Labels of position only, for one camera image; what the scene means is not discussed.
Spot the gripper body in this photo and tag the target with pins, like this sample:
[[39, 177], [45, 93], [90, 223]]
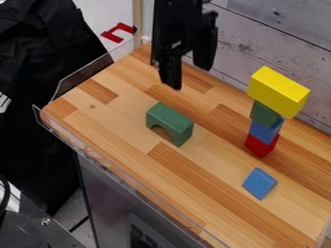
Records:
[[174, 25]]

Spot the green cube block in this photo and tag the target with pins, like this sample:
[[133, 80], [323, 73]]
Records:
[[264, 114]]

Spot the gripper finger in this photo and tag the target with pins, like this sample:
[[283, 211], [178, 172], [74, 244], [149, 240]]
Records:
[[171, 72], [206, 48]]

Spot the blue wedge block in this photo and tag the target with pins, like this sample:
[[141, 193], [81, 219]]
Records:
[[258, 183]]

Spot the red clamp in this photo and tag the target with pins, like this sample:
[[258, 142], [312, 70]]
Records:
[[113, 33]]

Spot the blue cube block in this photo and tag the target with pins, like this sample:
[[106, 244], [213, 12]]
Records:
[[264, 132]]

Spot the red cube block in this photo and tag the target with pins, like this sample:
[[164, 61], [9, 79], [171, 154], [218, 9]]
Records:
[[260, 146]]

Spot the yellow rectangular block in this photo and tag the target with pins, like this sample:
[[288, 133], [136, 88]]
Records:
[[278, 91]]

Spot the wooden post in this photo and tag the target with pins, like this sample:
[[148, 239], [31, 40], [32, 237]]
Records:
[[138, 22]]

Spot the green arch block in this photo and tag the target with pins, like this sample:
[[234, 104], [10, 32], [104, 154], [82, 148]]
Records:
[[172, 121]]

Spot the person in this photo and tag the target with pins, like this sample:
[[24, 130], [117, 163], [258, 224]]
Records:
[[39, 80]]

